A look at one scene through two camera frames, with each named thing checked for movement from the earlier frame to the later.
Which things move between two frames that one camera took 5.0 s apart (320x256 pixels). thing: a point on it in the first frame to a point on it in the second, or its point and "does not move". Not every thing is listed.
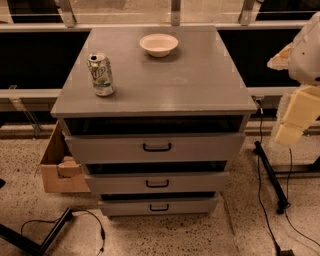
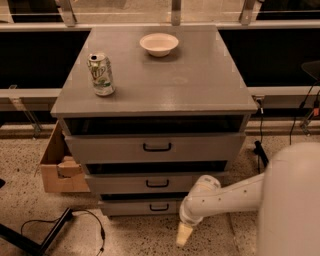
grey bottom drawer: [158, 206] does not move
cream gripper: [306, 60] to [189, 218]
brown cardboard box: [61, 172] does not move
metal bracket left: [15, 97] does not move
